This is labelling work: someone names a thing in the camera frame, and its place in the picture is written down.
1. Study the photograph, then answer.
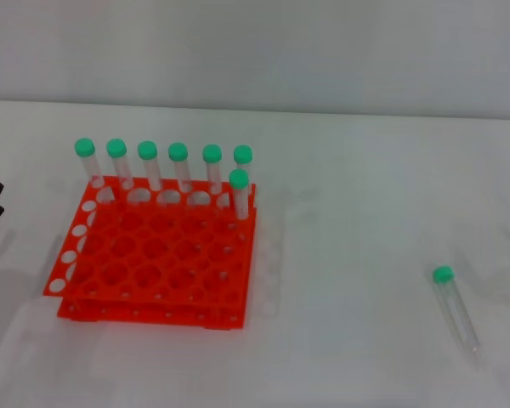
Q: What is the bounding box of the orange plastic test tube rack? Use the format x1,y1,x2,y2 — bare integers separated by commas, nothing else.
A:
41,174,257,331

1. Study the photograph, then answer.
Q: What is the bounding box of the clear test tube green cap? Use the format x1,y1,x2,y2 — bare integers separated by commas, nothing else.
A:
73,137,105,189
229,168,251,221
233,144,255,195
167,142,194,193
432,265,481,355
201,144,224,196
137,140,163,191
105,138,135,191

